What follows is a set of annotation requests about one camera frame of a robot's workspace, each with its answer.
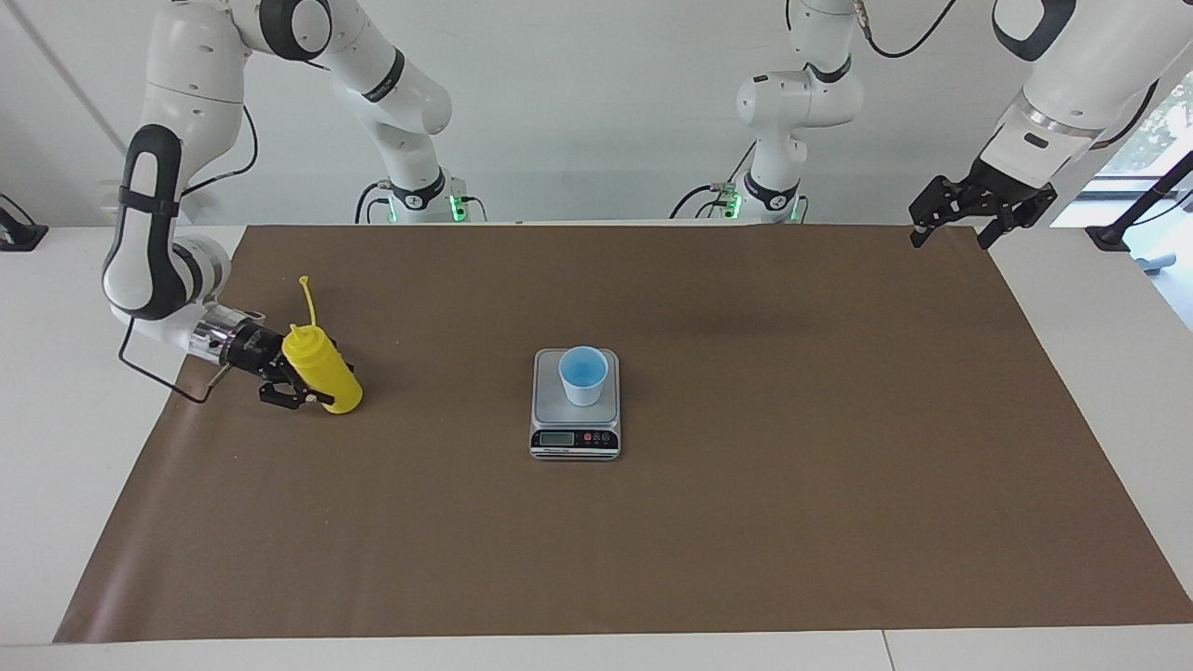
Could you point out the light blue plastic cup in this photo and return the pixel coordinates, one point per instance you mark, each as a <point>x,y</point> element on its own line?
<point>584,382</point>

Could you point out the light blue roll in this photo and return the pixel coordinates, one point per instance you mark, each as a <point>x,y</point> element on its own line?
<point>1156,263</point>

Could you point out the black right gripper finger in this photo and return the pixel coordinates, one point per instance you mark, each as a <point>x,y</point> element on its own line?
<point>280,396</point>
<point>345,359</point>

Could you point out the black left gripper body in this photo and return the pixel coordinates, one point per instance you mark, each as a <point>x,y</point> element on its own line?
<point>999,191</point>

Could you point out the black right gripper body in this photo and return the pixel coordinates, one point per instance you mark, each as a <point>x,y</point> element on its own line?
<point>252,352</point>

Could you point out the window with greenery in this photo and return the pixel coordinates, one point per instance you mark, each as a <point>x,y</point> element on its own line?
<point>1165,130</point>

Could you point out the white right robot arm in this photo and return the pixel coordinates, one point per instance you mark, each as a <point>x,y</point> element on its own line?
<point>196,56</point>

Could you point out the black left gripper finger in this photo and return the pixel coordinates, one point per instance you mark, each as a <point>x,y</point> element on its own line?
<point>934,207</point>
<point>1022,216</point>

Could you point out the yellow squeeze bottle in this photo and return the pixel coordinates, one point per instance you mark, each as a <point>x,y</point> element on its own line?
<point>326,377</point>

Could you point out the silver digital kitchen scale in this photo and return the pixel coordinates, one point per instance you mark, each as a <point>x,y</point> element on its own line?
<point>575,438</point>

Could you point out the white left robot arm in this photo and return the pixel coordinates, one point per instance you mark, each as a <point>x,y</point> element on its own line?
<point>1072,75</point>

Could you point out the black stand with pole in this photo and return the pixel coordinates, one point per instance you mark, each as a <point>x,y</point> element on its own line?
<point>1109,235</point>

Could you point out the brown table mat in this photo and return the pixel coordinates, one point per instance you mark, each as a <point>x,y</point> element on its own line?
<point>746,522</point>

